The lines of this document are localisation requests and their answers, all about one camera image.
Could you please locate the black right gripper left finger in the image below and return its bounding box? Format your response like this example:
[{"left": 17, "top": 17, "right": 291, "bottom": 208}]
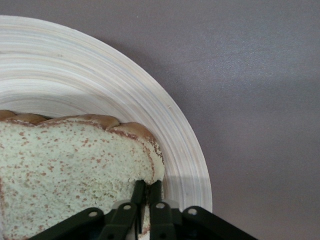
[{"left": 27, "top": 179, "right": 146, "bottom": 240}]

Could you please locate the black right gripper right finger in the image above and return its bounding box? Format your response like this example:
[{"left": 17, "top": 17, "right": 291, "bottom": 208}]
[{"left": 149, "top": 179, "right": 258, "bottom": 240}]

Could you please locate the round light wooden plate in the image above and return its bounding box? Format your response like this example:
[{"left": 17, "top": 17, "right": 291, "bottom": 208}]
[{"left": 0, "top": 15, "right": 213, "bottom": 215}]

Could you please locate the slice of brown bread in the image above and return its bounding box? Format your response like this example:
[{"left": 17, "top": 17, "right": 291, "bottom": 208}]
[{"left": 0, "top": 109, "right": 166, "bottom": 240}]

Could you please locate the brown table cover mat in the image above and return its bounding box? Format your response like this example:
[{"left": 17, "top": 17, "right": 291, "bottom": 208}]
[{"left": 0, "top": 0, "right": 320, "bottom": 240}]

